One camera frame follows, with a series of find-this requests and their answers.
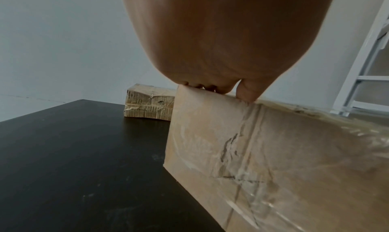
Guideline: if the small cardboard box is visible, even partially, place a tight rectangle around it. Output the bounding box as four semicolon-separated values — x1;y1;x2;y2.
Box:
123;83;177;122

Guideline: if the person's left hand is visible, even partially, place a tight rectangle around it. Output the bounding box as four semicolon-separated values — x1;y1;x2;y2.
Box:
118;0;340;102

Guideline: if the wide cardboard box torn flap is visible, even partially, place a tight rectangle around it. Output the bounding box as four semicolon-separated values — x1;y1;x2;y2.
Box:
162;84;389;232

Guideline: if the white metal shelf frame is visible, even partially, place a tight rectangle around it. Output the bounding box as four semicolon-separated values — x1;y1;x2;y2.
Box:
332;0;389;118

